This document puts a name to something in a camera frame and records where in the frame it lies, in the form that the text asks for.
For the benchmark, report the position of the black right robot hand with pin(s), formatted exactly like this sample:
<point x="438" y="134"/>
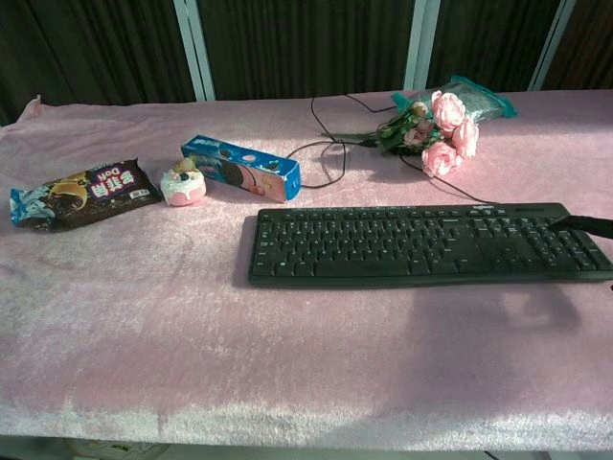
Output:
<point x="582" y="223"/>

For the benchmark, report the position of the black computer keyboard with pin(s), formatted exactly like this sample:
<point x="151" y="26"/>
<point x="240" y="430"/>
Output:
<point x="412" y="244"/>

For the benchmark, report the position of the pink artificial rose bouquet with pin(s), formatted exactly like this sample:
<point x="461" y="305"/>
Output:
<point x="440" y="129"/>

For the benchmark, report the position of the dark pleated curtain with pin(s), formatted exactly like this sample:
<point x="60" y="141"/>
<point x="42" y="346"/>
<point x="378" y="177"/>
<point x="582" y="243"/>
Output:
<point x="306" y="43"/>

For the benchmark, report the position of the blue Oreo cookie box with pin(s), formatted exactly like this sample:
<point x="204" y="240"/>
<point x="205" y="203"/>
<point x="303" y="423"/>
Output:
<point x="249" y="167"/>

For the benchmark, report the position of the pink toy cake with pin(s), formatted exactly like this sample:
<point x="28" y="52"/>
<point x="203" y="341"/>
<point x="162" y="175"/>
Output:
<point x="184" y="187"/>

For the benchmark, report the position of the pink plush tablecloth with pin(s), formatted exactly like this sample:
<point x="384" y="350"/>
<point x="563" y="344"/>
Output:
<point x="191" y="311"/>

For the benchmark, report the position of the dark chocolate snack bag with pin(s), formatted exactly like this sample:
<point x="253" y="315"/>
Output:
<point x="81" y="191"/>

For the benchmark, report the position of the white frame post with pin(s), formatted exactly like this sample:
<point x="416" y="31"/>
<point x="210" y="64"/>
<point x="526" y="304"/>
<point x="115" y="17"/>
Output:
<point x="551" y="45"/>
<point x="194" y="48"/>
<point x="421" y="45"/>

